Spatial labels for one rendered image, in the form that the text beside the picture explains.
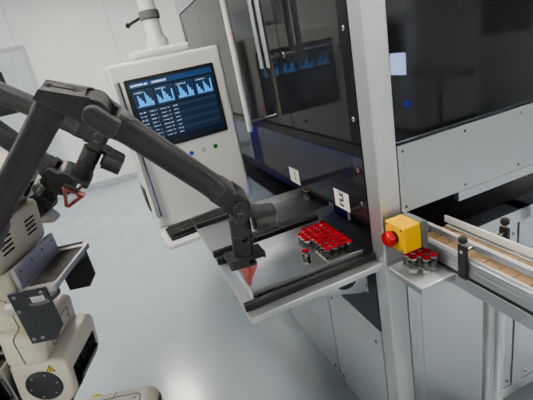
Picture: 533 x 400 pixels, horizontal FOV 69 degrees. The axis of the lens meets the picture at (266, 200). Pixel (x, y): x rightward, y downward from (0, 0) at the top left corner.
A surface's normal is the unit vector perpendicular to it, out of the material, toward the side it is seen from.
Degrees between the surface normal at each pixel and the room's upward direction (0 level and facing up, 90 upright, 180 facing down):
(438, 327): 90
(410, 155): 90
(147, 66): 90
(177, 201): 90
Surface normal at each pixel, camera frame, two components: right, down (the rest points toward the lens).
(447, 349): 0.36, 0.28
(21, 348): 0.07, 0.35
